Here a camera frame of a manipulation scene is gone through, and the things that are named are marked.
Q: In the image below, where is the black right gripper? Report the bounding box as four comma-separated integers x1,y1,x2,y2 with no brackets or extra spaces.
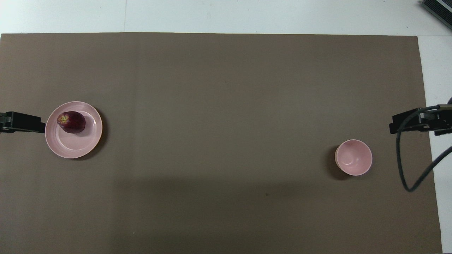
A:
389,105,452,136

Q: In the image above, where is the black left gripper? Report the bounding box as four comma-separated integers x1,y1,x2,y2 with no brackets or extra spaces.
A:
0,111,46,133

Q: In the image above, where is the dark red apple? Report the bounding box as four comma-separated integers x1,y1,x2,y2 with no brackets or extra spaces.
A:
57,111,86,134

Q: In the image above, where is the pink plate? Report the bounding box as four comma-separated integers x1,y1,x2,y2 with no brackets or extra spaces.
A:
45,101,103,159

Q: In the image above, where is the pink bowl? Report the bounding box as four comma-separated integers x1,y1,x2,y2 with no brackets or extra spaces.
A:
335,139,373,176

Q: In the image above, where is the grey ridged device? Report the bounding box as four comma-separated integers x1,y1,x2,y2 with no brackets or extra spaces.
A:
422,0,452,26

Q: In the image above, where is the brown paper table mat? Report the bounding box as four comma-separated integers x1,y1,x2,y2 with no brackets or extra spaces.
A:
0,33,443,254

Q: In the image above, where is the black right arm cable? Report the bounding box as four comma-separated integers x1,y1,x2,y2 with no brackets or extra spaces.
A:
396,105,452,192

